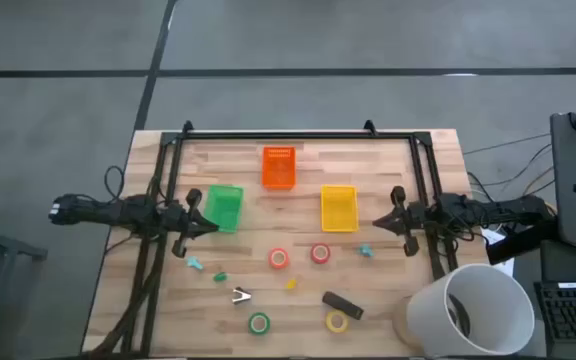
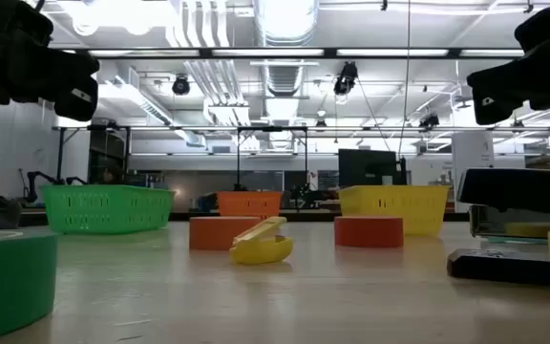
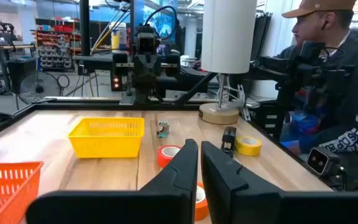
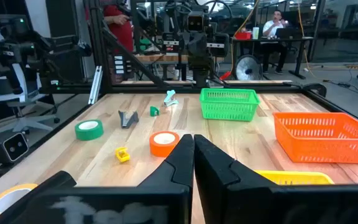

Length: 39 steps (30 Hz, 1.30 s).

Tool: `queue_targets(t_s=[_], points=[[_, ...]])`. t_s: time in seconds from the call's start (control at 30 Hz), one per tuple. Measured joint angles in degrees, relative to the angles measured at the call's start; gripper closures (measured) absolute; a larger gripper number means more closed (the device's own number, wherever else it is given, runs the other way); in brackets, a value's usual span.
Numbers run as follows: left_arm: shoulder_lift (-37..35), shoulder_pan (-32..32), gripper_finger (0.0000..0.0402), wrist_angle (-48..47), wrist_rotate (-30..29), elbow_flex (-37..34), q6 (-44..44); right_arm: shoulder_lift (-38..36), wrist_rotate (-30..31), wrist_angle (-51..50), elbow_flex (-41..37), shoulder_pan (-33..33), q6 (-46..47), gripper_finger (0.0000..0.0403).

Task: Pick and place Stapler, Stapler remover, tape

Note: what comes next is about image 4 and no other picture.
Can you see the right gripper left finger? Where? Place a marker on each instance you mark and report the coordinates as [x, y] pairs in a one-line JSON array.
[[169, 193]]

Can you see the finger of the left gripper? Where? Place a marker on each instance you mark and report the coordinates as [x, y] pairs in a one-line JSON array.
[[203, 45], [193, 45]]

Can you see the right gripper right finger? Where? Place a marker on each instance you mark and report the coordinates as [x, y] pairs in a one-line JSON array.
[[228, 199]]

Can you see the orange tape roll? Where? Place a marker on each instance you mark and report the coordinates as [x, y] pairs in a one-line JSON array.
[[158, 147]]

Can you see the teal staple remover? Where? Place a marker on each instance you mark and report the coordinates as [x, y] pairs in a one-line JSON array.
[[170, 99]]

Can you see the yellow mini stapler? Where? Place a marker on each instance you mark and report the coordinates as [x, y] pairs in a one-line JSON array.
[[122, 154]]

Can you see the grey staple remover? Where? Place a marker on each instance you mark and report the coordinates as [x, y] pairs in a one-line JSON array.
[[126, 119]]

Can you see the green tape roll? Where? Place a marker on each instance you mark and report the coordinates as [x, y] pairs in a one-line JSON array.
[[87, 133]]

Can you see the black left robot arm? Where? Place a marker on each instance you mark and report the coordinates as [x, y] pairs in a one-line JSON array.
[[201, 70]]

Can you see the green mini stapler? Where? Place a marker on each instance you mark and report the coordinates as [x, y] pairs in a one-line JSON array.
[[154, 111]]

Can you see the red box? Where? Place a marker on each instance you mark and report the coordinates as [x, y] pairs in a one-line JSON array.
[[243, 35]]

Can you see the round silver fan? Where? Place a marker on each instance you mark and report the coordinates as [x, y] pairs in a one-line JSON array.
[[247, 68]]

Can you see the white cup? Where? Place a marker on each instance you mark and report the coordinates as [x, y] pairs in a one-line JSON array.
[[255, 33]]

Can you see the wooden workbench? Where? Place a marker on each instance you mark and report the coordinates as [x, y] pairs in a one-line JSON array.
[[154, 57]]

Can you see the person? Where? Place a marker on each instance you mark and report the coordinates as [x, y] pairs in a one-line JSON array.
[[121, 31], [272, 29]]

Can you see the green plastic basket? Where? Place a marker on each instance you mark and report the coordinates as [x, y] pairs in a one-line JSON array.
[[228, 105]]

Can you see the yellow plastic basket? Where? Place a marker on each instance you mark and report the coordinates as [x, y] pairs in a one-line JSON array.
[[291, 179]]

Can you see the black laptop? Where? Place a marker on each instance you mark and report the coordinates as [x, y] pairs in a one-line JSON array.
[[286, 32]]

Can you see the black box with white labels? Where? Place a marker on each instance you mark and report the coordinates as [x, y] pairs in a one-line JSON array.
[[119, 64]]

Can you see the silver aluminium extrusion bar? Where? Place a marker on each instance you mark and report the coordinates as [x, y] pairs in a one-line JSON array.
[[95, 85]]

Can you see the orange plastic basket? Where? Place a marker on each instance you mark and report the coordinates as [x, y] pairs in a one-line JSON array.
[[322, 146]]

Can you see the white grey office chair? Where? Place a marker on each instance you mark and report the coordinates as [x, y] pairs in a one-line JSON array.
[[20, 90]]

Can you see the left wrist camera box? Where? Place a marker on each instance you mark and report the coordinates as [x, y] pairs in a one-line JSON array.
[[195, 22]]

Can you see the black aluminium table frame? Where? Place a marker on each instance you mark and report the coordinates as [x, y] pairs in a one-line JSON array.
[[135, 88]]

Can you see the black frame clamp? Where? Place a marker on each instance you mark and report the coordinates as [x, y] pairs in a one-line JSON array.
[[317, 88]]

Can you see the black table-level camera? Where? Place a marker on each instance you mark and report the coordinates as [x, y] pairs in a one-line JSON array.
[[9, 147]]

